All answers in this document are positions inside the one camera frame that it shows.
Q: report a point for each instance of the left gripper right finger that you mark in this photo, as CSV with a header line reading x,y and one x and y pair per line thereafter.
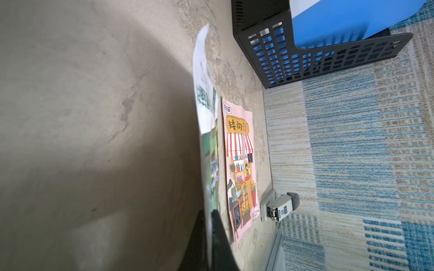
x,y
222,258

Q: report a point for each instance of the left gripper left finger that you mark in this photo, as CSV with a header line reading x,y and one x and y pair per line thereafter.
x,y
195,257

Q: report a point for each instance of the green seed bag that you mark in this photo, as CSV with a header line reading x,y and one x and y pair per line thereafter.
x,y
207,102

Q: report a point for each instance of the black file holder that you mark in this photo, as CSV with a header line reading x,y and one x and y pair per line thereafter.
x,y
264,33

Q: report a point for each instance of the blue folder front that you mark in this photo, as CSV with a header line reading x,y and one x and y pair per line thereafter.
x,y
328,22

